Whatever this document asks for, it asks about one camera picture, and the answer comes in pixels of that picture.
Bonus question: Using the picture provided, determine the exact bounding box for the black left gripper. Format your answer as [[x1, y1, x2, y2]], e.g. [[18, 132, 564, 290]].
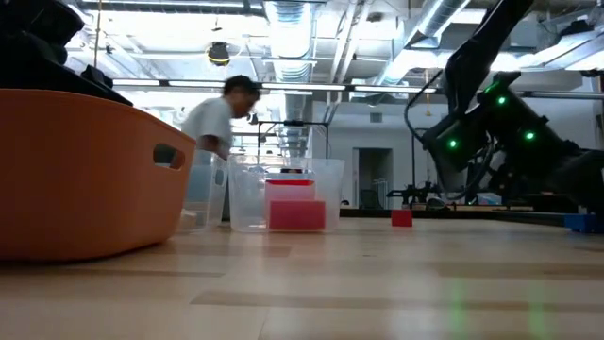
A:
[[0, 32, 135, 108]]

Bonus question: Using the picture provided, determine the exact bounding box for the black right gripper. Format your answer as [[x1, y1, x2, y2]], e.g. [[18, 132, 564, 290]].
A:
[[478, 70, 604, 214]]

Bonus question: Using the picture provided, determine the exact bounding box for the blue toy brick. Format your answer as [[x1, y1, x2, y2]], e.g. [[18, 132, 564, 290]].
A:
[[563, 212, 604, 235]]

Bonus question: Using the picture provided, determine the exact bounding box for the red wooden block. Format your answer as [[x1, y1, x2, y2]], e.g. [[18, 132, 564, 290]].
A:
[[391, 209, 414, 229]]

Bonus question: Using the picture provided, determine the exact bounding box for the orange plastic bin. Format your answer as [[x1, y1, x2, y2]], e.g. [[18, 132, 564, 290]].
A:
[[0, 87, 198, 264]]

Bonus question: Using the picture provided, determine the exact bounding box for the person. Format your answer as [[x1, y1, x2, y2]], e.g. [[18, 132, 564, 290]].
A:
[[180, 74, 261, 162]]

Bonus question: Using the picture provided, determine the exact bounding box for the teal plastic bin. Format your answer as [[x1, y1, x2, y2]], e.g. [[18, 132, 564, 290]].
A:
[[187, 163, 218, 204]]

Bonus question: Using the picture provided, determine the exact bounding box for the black office chair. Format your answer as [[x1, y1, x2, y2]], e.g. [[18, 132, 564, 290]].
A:
[[360, 188, 384, 211]]

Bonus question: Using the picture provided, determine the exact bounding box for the clear plastic bin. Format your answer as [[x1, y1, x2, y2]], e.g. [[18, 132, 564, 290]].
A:
[[178, 149, 230, 233], [227, 155, 346, 234]]

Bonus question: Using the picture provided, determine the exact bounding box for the long ceiling light bar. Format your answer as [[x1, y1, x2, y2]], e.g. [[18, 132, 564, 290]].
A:
[[110, 77, 604, 100]]

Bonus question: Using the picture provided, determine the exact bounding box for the black dome camera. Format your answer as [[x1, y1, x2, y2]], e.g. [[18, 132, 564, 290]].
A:
[[206, 41, 231, 68]]

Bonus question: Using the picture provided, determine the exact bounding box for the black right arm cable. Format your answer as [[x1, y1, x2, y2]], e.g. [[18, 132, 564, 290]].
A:
[[404, 69, 447, 145]]

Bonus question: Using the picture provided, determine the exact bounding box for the black gantry frame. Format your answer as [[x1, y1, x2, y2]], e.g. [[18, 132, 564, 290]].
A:
[[257, 120, 330, 162]]

